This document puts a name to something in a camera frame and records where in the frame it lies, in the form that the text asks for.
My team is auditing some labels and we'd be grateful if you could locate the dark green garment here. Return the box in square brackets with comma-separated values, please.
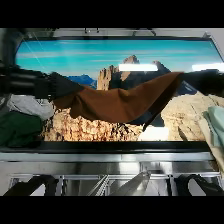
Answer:
[0, 110, 45, 149]

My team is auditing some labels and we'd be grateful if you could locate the grey garment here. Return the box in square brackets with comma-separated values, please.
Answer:
[4, 94, 55, 122]

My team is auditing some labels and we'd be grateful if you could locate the pale green garment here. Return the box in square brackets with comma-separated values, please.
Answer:
[202, 105, 224, 150]

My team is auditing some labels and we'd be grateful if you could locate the brown shirt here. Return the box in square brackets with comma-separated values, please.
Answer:
[52, 71, 185, 132]

